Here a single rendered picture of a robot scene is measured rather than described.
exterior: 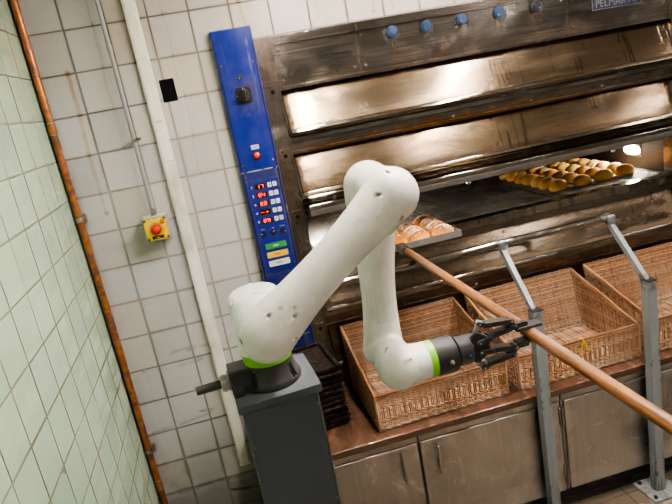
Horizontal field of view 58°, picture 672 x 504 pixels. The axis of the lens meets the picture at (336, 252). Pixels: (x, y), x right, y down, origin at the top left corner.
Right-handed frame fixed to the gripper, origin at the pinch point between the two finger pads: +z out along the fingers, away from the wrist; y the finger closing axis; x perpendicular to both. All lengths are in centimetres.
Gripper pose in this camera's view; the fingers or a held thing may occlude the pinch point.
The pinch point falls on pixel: (528, 331)
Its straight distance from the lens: 162.1
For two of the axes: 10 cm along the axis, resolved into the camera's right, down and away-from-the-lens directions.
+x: 2.3, 2.2, -9.5
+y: 1.7, 9.5, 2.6
